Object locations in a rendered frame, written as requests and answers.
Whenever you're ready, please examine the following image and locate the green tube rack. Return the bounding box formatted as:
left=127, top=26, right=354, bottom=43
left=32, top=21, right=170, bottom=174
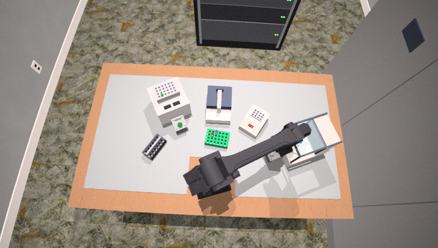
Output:
left=205, top=129, right=230, bottom=148

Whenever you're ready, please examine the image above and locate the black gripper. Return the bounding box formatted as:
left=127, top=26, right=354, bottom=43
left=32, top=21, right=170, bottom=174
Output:
left=276, top=148, right=293, bottom=157

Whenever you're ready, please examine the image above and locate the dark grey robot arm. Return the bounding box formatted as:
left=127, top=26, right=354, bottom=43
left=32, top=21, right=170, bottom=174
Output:
left=183, top=122, right=312, bottom=196

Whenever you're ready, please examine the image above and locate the white block with grey holes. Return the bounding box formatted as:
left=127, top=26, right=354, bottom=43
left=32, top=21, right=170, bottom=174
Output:
left=239, top=104, right=270, bottom=138

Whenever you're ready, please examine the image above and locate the light grey bench mat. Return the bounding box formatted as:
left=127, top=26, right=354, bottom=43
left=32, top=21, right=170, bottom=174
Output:
left=84, top=74, right=341, bottom=199

